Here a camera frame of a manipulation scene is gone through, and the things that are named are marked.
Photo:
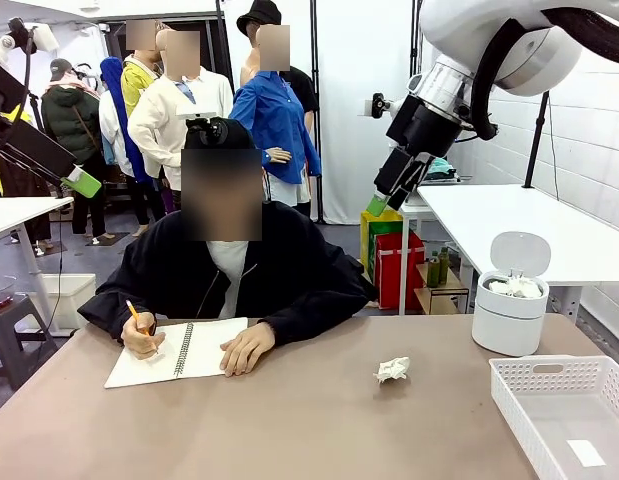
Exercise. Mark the blue hanging garment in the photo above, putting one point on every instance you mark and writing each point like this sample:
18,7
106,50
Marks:
115,80

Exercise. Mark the white perforated plastic basket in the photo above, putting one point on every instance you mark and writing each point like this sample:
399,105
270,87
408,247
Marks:
539,395

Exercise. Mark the yellow pencil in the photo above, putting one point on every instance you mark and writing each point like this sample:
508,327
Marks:
133,311

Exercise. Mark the green bottle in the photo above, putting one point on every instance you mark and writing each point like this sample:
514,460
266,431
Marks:
443,265
433,272

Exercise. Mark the person's left forearm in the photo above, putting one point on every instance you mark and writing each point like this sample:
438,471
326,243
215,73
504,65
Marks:
319,312

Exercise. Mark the person's right hand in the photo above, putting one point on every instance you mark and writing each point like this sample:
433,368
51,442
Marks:
141,340

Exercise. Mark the head mounted camera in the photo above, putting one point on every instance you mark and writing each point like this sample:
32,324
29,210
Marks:
209,130

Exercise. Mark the black bucket hat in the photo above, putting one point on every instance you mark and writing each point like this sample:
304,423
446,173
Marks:
259,15

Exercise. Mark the white side table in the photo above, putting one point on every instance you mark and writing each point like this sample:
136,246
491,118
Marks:
14,212

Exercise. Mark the white lidded trash bin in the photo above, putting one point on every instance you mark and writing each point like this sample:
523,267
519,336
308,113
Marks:
506,325

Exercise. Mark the teal cloth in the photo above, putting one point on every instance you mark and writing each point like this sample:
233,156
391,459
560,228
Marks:
441,167

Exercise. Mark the person's right forearm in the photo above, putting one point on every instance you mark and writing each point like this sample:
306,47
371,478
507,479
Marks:
104,312

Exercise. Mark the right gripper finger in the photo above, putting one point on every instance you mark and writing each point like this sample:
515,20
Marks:
391,172
416,175

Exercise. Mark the standing person dark jacket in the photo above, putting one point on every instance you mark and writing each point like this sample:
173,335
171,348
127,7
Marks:
66,120

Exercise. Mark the grey stool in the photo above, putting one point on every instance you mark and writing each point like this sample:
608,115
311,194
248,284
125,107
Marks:
14,325

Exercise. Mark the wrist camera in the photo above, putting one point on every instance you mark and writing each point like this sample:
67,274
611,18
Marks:
381,104
45,36

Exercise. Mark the large white table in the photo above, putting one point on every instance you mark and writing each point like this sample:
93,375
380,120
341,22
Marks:
514,225

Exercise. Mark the red bag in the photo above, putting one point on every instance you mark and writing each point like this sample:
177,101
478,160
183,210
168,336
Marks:
394,275

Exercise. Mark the crumpled paper in bin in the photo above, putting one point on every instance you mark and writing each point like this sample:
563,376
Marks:
514,289

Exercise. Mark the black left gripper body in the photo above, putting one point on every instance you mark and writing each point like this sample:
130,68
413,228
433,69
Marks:
4,87

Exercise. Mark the blue shirt mannequin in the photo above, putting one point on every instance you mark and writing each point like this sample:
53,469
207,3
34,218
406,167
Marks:
264,115

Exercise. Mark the white paper ball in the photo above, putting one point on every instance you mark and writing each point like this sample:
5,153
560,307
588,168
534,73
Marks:
393,370

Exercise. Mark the yellow jacket mannequin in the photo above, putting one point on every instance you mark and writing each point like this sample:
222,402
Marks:
134,82

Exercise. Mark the black cap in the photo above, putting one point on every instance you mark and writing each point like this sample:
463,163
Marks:
239,140

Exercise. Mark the small white table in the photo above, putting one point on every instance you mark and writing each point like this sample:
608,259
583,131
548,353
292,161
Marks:
406,220

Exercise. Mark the white floor storage bin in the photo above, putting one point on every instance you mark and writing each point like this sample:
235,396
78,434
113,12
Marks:
71,300

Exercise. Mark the black tripod stand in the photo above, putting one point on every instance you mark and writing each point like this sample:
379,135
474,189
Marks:
539,130

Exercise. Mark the white jacket mannequin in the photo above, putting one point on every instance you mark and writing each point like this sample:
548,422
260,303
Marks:
154,115

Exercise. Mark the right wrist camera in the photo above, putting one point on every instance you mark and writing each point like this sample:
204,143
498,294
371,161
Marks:
381,104

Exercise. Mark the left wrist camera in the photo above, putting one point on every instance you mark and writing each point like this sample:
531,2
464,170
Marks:
45,36

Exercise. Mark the black light stand pole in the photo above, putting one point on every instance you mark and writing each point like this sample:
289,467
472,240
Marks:
415,40
316,125

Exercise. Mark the low wooden shelf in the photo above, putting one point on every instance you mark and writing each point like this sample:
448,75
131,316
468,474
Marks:
439,295

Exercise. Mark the white spiral notebook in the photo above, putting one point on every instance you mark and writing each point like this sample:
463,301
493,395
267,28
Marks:
204,350

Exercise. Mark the seated person black jacket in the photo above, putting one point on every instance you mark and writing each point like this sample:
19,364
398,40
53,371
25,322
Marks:
299,270

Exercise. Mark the person's left hand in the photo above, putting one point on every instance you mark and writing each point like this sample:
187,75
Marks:
249,350

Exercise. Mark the yellow green bag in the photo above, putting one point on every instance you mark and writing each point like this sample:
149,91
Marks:
371,240

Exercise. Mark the red glass bowl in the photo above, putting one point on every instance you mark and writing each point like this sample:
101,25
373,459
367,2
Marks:
0,295

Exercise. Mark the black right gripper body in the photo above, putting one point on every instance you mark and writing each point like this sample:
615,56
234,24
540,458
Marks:
429,127

